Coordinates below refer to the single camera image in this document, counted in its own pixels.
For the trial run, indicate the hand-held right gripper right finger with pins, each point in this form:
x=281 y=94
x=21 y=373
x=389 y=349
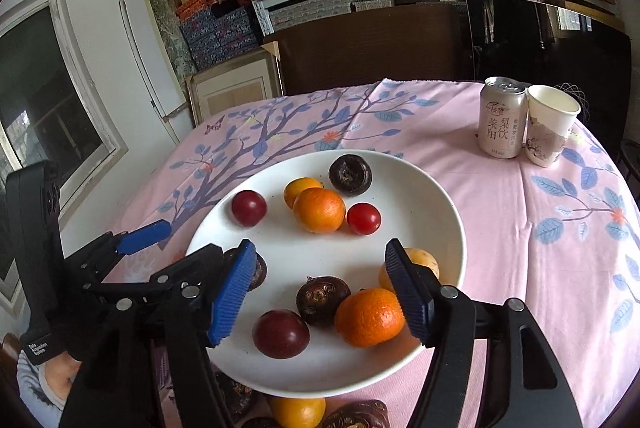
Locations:
x=407 y=293

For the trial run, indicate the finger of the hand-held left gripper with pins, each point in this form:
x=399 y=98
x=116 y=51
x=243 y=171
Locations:
x=185 y=268
x=145 y=235

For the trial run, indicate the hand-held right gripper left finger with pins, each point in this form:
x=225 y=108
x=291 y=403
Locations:
x=230 y=298

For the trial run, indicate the yellow round fruit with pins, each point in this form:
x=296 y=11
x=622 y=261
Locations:
x=425 y=265

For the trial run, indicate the large orange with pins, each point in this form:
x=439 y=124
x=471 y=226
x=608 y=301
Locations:
x=370 y=318

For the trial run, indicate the dark red plum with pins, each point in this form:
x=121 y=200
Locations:
x=280 y=333

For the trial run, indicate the white plate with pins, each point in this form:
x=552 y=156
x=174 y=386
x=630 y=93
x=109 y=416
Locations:
x=300 y=258

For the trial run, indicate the small orange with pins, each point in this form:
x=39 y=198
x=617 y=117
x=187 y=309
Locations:
x=298 y=188

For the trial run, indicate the pink printed tablecloth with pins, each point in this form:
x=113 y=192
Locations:
x=525 y=218

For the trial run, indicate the white framed window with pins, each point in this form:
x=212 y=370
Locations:
x=45 y=93

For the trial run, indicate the framed picture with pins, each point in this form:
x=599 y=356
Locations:
x=235 y=93

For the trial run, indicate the white board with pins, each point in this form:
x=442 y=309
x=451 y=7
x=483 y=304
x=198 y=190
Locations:
x=150 y=58

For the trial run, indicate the pink drink can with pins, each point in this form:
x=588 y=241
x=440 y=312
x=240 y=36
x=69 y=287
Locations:
x=501 y=123

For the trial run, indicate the grey marbled panel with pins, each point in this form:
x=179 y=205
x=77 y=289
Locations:
x=167 y=28

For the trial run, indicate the stack of blue patterned boxes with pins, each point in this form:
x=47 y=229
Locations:
x=220 y=38

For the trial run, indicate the white paper cup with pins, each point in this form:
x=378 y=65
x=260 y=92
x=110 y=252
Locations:
x=547 y=128

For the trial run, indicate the dark wooden panel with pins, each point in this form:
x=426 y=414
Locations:
x=370 y=48

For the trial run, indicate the row of grey patterned boxes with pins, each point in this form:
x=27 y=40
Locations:
x=310 y=10

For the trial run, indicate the black glossy panel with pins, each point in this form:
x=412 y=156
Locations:
x=530 y=38

